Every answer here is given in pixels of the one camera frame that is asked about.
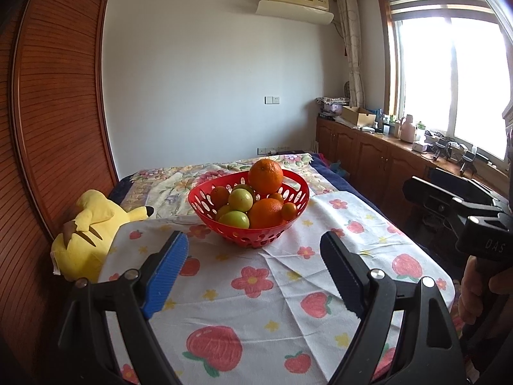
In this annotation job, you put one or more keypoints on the window with wooden frame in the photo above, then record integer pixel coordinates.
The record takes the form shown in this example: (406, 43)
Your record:
(449, 66)

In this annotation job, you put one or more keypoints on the cardboard box on cabinet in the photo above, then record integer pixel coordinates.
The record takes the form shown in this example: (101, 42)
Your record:
(358, 116)

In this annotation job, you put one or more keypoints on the person's right hand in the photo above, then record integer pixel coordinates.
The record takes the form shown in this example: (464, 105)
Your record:
(470, 305)

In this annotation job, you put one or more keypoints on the small yellow pear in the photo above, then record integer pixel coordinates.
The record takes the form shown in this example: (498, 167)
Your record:
(222, 211)

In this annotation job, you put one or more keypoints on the small yellow-orange tangerine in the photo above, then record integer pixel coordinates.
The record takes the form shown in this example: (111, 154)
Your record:
(289, 211)

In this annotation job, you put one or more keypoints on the white air conditioner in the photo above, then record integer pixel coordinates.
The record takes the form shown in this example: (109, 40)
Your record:
(306, 11)

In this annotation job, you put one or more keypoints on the pink thermos jug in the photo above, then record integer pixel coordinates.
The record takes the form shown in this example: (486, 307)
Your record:
(408, 129)

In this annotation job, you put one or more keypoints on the long wooden cabinet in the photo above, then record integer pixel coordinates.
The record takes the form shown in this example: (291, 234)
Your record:
(378, 165)

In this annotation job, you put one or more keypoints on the small dark tangerine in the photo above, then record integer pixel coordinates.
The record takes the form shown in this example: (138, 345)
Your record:
(219, 196)

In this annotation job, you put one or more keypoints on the large yellow-green pear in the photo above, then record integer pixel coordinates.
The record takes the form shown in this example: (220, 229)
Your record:
(244, 187)

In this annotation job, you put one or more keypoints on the white wall switch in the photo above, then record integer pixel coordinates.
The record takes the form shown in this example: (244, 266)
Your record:
(271, 100)

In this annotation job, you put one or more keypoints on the large navel orange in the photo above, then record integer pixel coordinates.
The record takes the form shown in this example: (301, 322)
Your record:
(265, 176)

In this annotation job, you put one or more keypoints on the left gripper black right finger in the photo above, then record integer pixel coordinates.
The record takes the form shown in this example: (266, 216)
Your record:
(349, 273)

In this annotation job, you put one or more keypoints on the white fruit-print blanket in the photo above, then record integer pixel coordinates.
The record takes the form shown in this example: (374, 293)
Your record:
(270, 315)

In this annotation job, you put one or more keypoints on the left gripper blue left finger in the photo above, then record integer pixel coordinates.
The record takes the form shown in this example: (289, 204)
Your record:
(159, 272)

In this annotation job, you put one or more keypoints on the red perforated plastic basket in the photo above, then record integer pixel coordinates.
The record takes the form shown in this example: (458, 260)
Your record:
(294, 189)

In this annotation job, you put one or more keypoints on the small tangerine with leaf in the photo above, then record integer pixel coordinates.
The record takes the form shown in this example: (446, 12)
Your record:
(277, 196)

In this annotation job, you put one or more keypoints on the floral bed sheet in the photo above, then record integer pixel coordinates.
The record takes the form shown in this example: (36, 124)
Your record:
(166, 189)

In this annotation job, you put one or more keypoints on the patterned window curtain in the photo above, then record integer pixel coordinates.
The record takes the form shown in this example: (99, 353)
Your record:
(351, 35)

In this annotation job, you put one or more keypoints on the yellow Pikachu plush toy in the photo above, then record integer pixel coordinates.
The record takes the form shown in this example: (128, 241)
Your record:
(84, 243)

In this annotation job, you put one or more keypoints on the wooden slatted wardrobe door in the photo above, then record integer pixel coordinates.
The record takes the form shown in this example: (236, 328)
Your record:
(54, 147)

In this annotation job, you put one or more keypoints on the green apple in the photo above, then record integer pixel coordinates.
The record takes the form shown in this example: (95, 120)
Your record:
(235, 218)
(241, 200)

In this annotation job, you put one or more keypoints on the medium orange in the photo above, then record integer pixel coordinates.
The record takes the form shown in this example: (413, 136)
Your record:
(265, 213)

